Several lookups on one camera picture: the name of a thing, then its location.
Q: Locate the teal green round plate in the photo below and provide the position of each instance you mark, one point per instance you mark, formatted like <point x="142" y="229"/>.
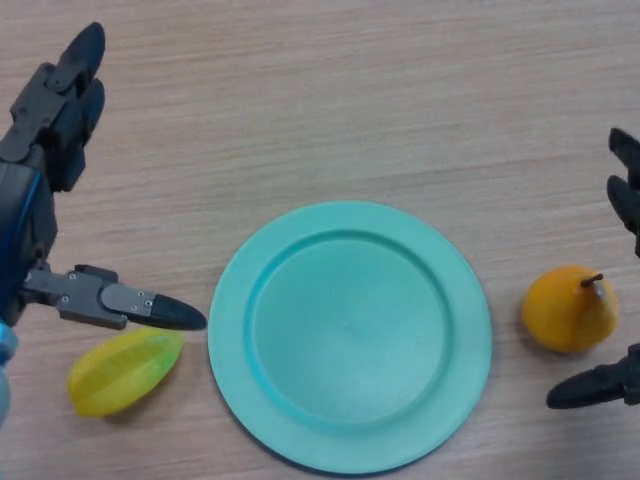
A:
<point x="350" y="340"/>

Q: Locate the yellow orange pear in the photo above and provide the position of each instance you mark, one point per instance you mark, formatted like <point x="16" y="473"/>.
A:
<point x="560" y="310"/>

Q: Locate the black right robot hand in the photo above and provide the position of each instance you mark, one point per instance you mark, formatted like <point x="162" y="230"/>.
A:
<point x="590" y="387"/>

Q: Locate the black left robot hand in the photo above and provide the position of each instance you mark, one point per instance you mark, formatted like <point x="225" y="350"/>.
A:
<point x="30" y="210"/>

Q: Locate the yellow green starfruit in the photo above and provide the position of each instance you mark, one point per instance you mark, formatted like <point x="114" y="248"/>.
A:
<point x="120" y="375"/>

